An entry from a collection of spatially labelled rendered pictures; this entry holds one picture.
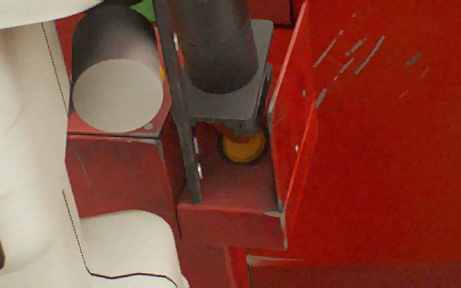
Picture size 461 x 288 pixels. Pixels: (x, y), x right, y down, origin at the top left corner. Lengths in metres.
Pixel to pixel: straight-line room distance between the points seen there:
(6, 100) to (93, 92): 0.15
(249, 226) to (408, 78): 0.36
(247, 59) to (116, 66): 0.30
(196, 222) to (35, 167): 0.51
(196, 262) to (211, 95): 0.24
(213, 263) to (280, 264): 0.37
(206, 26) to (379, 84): 0.44
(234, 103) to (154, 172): 0.10
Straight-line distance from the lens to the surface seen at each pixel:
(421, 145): 1.20
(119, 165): 0.84
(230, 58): 0.76
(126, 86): 0.49
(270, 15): 0.90
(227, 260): 0.97
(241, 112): 0.77
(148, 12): 0.93
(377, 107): 1.16
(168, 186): 0.84
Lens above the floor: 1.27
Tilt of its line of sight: 39 degrees down
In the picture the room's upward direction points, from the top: 9 degrees counter-clockwise
